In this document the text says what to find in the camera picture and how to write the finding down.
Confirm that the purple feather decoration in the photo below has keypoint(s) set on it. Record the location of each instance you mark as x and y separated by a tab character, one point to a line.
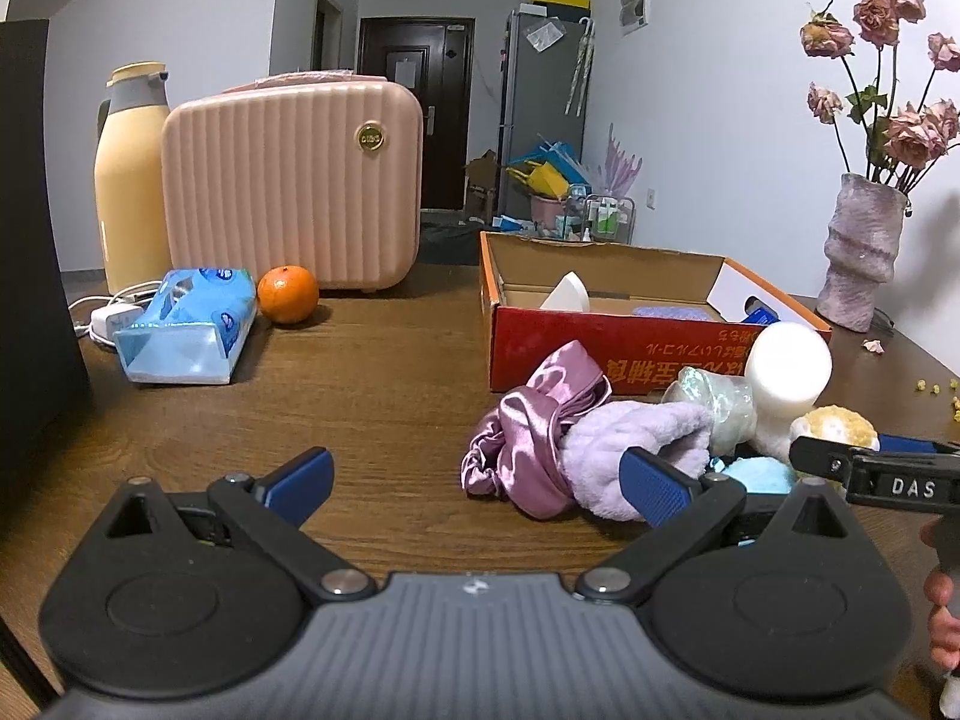
621	165

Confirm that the pink ribbed suitcase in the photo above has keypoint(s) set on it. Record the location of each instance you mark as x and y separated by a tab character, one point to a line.
285	187

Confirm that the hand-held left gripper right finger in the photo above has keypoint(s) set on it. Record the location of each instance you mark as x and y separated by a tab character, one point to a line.
652	491

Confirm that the blue shopping bag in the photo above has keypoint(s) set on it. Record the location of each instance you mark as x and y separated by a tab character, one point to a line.
555	157

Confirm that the light blue plush toy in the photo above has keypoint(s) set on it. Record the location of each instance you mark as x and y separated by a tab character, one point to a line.
757	474

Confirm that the blue soft tissue pack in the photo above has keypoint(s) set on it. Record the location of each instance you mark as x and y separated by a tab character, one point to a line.
180	337

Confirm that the yellow plush toy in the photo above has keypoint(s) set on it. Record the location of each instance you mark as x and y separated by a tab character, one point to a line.
840	424

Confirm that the red cardboard box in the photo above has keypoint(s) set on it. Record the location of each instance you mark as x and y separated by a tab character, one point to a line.
555	349

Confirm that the black paper bag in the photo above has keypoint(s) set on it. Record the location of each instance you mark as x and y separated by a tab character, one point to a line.
30	277

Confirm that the grey refrigerator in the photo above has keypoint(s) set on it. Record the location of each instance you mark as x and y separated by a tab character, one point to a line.
525	127

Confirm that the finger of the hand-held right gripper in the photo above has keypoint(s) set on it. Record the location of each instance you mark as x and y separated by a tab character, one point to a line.
821	457
915	444

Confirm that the dried pink rose bouquet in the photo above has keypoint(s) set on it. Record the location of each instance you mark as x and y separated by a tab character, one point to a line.
911	139

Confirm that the scattered yellow flower bits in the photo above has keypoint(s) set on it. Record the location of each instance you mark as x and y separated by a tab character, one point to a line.
934	388

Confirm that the white folded umbrella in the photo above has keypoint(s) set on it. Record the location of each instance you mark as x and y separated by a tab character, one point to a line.
589	60
576	75

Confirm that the dark brown entrance door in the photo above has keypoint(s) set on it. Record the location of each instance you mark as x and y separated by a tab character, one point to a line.
405	142

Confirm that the white wall panel box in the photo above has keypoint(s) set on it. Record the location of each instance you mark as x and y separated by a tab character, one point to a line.
634	0

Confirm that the person's right hand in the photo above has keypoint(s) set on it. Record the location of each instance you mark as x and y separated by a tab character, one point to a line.
943	615

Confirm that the side room doorway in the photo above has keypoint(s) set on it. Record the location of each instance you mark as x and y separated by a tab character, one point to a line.
328	34

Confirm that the brown carton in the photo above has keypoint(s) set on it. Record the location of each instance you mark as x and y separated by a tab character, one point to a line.
480	191

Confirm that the purple satin scrunchie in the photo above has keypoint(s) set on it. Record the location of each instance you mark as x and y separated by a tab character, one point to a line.
525	427

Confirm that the yellow shopping bag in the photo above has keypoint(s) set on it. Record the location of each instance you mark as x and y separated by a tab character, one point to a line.
544	181

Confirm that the white paper notice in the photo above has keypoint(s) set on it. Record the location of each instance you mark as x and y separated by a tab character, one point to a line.
405	69

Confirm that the cream thermos jug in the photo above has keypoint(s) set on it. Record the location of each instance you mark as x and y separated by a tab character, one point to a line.
127	202

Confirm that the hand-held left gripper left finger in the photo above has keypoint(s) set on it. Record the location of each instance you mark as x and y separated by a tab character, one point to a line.
304	484

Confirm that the dark doormat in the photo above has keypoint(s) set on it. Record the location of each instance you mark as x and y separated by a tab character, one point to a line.
450	236

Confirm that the clear plastic bag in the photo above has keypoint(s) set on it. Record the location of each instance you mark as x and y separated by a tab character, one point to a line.
544	35

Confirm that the lilac textured vase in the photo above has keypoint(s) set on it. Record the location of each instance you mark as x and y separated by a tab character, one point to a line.
859	255

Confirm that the orange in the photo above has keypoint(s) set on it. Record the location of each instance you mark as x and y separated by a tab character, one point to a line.
287	295

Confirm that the lavender fuzzy headband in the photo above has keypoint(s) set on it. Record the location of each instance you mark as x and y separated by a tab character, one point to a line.
637	435

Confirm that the pink bucket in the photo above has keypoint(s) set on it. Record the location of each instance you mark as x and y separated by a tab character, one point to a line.
547	210

